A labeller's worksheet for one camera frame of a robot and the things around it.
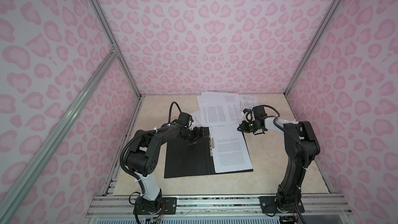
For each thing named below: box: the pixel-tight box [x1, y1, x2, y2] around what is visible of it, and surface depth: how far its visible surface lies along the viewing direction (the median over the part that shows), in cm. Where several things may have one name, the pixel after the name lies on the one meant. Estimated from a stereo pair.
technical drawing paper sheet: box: [238, 94, 259, 113], surface depth 119 cm
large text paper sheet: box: [199, 101, 243, 128], surface depth 112 cm
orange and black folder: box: [163, 127, 254, 179], surface depth 89 cm
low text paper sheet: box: [190, 110, 203, 129], surface depth 109 cm
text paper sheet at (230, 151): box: [208, 122, 253, 174], surface depth 93 cm
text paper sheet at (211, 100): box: [196, 91, 240, 111], surface depth 119 cm
